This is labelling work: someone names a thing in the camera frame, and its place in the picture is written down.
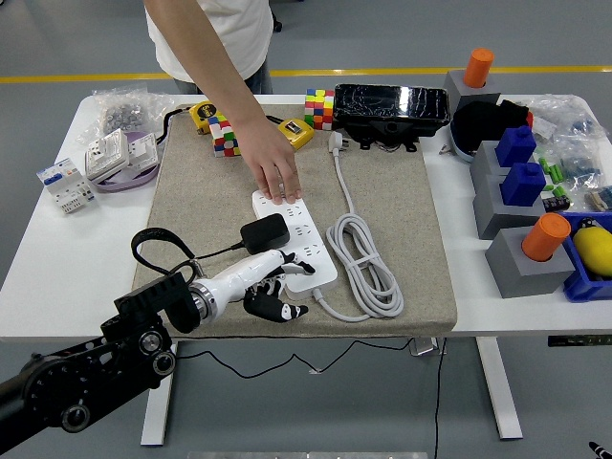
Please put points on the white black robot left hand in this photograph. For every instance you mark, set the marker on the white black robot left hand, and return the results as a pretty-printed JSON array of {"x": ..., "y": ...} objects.
[{"x": 239, "y": 275}]

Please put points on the person's hand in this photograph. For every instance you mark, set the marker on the person's hand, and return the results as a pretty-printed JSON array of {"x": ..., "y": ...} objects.
[{"x": 272, "y": 162}]

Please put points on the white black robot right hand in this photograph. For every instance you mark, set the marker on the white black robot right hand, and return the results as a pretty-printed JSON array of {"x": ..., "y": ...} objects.
[{"x": 602, "y": 452}]

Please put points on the black plug adapter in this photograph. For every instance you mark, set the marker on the black plug adapter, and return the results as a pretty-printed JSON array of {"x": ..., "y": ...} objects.
[{"x": 265, "y": 233}]

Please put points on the white power strip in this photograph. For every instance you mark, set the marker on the white power strip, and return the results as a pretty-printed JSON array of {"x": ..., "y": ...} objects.
[{"x": 311, "y": 229}]

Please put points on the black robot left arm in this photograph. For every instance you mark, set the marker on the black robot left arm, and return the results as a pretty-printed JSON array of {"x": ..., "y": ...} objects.
[{"x": 72, "y": 382}]

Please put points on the person's forearm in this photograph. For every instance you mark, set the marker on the person's forearm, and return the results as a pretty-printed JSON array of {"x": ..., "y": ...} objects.
[{"x": 210, "y": 62}]

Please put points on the multicolour puzzle cube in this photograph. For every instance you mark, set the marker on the multicolour puzzle cube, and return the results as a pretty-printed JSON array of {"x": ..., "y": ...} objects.
[
  {"x": 222, "y": 141},
  {"x": 319, "y": 110}
]

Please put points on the yellow tape measure round label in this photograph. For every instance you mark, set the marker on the yellow tape measure round label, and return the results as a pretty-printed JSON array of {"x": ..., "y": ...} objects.
[{"x": 202, "y": 114}]

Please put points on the black table control panel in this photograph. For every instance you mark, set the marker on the black table control panel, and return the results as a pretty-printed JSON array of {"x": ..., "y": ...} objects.
[{"x": 578, "y": 341}]

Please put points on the grey-brown mat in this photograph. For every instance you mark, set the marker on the grey-brown mat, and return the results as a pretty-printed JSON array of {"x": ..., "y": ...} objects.
[{"x": 382, "y": 191}]

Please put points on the black cracked box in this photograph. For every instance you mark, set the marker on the black cracked box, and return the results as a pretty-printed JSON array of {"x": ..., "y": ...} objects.
[{"x": 389, "y": 107}]

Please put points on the black office chair base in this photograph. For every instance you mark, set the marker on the black office chair base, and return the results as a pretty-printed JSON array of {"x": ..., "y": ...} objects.
[{"x": 277, "y": 26}]

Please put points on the purple tape roll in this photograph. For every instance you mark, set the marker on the purple tape roll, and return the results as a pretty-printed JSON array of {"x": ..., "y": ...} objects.
[{"x": 129, "y": 181}]

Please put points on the clear bag of metal nuts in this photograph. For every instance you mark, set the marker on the clear bag of metal nuts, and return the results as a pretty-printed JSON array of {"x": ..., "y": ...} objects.
[{"x": 119, "y": 112}]

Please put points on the blue plastic bin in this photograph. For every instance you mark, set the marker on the blue plastic bin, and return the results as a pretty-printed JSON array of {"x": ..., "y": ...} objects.
[{"x": 585, "y": 287}]

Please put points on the small metal clip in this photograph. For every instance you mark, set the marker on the small metal clip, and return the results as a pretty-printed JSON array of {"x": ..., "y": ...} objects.
[{"x": 445, "y": 149}]

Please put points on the white blue round device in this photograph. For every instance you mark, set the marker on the white blue round device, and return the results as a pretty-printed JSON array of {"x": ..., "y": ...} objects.
[{"x": 461, "y": 150}]

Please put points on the grey block holder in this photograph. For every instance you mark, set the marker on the grey block holder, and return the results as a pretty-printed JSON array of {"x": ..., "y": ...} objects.
[
  {"x": 516, "y": 277},
  {"x": 483, "y": 165},
  {"x": 492, "y": 215},
  {"x": 456, "y": 91}
]

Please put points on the white blue circuit breaker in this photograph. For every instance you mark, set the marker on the white blue circuit breaker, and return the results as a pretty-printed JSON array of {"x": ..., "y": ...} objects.
[{"x": 64, "y": 186}]

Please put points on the white table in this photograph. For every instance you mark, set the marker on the white table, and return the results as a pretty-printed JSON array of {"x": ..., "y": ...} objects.
[{"x": 478, "y": 296}]

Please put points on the yellow toy fruit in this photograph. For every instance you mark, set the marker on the yellow toy fruit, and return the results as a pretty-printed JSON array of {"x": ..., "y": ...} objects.
[{"x": 595, "y": 251}]

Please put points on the black cap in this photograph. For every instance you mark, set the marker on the black cap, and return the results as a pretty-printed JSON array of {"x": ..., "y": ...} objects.
[{"x": 478, "y": 122}]

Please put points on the orange cylinder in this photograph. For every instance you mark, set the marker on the orange cylinder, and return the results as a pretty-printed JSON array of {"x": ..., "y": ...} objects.
[
  {"x": 479, "y": 67},
  {"x": 545, "y": 236}
]

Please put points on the blue block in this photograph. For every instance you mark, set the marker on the blue block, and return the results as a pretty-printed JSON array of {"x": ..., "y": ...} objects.
[
  {"x": 523, "y": 184},
  {"x": 515, "y": 146}
]

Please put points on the small dark box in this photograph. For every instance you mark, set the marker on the small dark box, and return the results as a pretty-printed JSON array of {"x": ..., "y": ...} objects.
[{"x": 556, "y": 203}]

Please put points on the clear bag brown parts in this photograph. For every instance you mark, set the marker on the clear bag brown parts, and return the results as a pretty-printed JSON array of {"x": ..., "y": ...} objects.
[{"x": 601, "y": 198}]

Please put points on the green battery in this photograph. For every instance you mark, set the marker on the green battery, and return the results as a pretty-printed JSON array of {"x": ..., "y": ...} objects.
[
  {"x": 544, "y": 164},
  {"x": 560, "y": 174},
  {"x": 552, "y": 173}
]

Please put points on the clear bag blue parts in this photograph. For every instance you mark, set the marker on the clear bag blue parts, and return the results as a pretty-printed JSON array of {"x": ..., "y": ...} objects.
[{"x": 581, "y": 165}]

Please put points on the clear plastic parts bag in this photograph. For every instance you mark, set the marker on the clear plastic parts bag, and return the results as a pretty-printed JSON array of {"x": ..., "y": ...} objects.
[{"x": 564, "y": 115}]

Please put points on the white wall socket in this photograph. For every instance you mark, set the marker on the white wall socket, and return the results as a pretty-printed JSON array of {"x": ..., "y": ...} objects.
[
  {"x": 106, "y": 155},
  {"x": 143, "y": 152}
]

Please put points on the silver table bracket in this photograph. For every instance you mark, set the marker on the silver table bracket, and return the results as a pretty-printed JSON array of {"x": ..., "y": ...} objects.
[{"x": 425, "y": 346}]

